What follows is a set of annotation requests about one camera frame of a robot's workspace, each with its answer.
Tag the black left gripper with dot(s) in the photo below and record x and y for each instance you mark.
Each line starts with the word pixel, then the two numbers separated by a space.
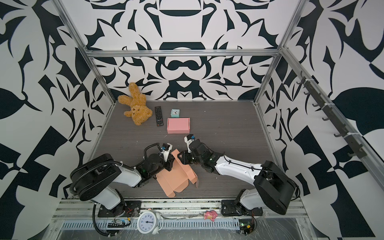
pixel 170 162

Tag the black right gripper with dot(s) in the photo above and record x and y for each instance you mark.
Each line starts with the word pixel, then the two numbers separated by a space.
pixel 184 154

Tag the orange cardboard box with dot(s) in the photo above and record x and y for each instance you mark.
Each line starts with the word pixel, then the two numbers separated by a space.
pixel 178 179

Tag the pink cardboard box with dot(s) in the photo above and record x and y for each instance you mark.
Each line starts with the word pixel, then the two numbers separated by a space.
pixel 178 125

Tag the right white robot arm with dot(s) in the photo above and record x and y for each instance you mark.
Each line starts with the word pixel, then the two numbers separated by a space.
pixel 273 189

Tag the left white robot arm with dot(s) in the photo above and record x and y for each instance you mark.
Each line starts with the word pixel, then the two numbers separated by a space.
pixel 91 181

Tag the black remote control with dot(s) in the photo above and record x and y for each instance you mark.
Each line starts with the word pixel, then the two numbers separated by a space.
pixel 159 116

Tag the small teal alarm clock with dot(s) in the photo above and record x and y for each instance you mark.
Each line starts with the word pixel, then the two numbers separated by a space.
pixel 175 113

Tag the white round alarm clock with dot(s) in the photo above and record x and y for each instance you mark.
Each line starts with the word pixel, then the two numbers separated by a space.
pixel 150 222

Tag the brown plush bunny toy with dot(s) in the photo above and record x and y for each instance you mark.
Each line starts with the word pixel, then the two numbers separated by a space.
pixel 139 112

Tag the small pink toy figure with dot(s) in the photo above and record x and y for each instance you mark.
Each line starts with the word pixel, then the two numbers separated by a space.
pixel 210 215

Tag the left green circuit board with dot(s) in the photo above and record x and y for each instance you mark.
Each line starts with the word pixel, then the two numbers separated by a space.
pixel 119 223

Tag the green circuit board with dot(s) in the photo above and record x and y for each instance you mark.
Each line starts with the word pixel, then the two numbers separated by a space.
pixel 247 226
pixel 119 223

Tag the right green circuit board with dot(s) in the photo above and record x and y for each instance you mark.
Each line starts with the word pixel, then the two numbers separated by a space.
pixel 247 226

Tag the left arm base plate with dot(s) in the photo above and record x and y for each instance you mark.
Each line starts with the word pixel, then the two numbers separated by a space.
pixel 128 209

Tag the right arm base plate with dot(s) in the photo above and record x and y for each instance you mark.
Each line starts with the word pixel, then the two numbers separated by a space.
pixel 233 208

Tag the white slotted cable duct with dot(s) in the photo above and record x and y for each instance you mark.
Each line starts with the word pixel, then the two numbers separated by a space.
pixel 186 224

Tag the black wall hook rail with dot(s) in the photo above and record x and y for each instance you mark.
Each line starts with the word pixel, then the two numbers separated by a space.
pixel 334 115

